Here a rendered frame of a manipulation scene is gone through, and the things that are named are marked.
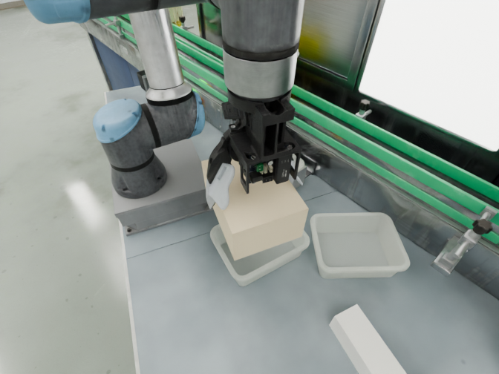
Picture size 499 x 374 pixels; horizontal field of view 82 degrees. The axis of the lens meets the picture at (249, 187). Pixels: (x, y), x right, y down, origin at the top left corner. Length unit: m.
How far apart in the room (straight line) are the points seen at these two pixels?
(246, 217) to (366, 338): 0.41
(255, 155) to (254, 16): 0.14
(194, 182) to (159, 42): 0.37
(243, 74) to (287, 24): 0.06
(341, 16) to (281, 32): 0.75
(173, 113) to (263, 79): 0.48
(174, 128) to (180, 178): 0.17
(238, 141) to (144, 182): 0.50
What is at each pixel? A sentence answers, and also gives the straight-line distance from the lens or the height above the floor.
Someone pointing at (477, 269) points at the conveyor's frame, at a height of 0.80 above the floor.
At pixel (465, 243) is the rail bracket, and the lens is 0.73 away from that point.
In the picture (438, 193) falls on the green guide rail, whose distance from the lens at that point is 0.85.
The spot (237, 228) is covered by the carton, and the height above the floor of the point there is 1.12.
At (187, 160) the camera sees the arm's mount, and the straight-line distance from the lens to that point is 0.93.
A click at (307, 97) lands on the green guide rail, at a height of 0.95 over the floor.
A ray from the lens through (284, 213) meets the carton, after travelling 0.43.
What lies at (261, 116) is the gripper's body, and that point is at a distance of 0.30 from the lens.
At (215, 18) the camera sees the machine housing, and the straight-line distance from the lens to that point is 1.56.
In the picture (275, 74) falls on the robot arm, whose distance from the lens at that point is 0.29.
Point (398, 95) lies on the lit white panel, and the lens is 0.97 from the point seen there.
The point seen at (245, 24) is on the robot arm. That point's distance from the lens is 0.28.
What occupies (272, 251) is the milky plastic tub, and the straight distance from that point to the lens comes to 0.82.
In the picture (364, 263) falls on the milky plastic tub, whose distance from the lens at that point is 0.86.
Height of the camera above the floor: 1.46
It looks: 47 degrees down
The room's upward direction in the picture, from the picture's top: straight up
